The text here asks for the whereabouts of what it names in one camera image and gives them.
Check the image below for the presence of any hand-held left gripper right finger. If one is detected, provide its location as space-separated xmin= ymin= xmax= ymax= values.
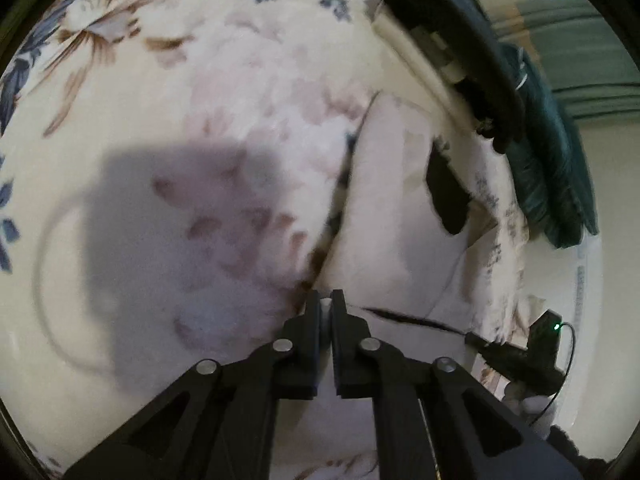
xmin=330 ymin=289 xmax=587 ymax=480

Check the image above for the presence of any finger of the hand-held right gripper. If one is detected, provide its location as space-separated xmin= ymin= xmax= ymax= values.
xmin=464 ymin=332 xmax=530 ymax=364

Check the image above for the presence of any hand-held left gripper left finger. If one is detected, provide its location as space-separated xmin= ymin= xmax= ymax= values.
xmin=64 ymin=290 xmax=323 ymax=480

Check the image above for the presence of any small white cloth black patch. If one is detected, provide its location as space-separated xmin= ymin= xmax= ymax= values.
xmin=272 ymin=91 xmax=503 ymax=480

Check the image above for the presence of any green fuzzy cloth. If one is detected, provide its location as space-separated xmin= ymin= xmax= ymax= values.
xmin=497 ymin=42 xmax=600 ymax=250

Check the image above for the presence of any floral blanket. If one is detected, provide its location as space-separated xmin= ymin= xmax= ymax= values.
xmin=0 ymin=0 xmax=533 ymax=480

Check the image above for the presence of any folded white garment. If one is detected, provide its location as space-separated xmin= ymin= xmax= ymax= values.
xmin=371 ymin=0 xmax=483 ymax=132

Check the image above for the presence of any green curtain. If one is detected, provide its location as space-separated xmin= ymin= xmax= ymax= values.
xmin=492 ymin=0 xmax=640 ymax=123

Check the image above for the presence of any folded dark teal garment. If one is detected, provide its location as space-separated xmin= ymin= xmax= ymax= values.
xmin=379 ymin=0 xmax=527 ymax=155

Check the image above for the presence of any thin black cable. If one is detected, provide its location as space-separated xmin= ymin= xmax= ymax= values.
xmin=527 ymin=322 xmax=577 ymax=427

